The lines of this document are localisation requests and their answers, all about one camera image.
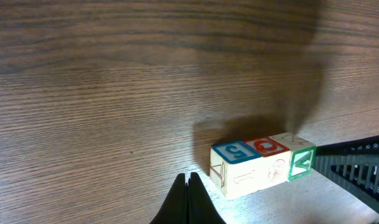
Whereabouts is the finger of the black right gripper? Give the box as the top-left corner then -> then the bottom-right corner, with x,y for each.
313,136 -> 379,214

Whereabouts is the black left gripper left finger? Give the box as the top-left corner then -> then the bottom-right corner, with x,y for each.
151,173 -> 187,224

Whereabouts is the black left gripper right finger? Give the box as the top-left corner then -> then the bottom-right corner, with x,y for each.
187,172 -> 226,224

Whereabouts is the wooden block yellow side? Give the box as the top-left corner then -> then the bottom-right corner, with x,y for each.
209,141 -> 261,199

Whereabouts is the green letter V block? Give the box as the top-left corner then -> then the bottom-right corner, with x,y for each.
271,133 -> 316,181

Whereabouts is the wooden block blue side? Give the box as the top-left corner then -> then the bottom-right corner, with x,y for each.
245,137 -> 291,190

